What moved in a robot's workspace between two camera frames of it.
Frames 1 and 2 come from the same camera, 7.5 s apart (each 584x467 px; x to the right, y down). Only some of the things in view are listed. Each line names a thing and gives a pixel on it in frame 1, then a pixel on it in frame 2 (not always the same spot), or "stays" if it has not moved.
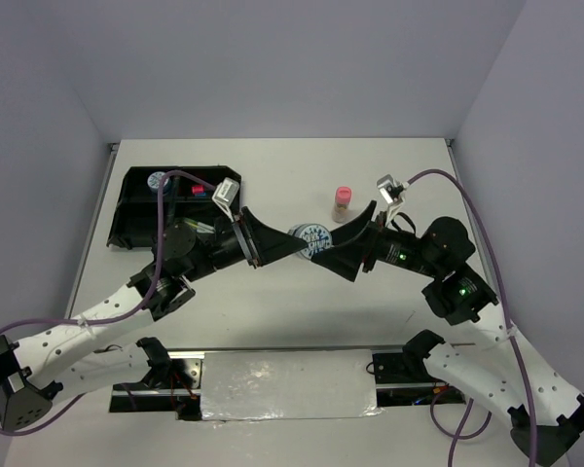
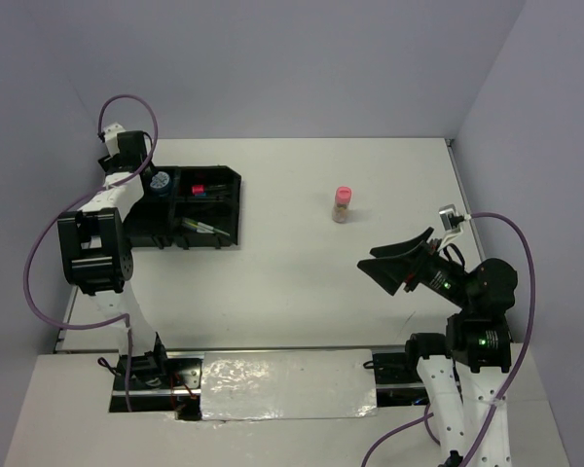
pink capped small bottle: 343,201 stays
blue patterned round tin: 153,181 stays
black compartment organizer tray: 135,222 stays
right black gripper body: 379,240 → 427,264
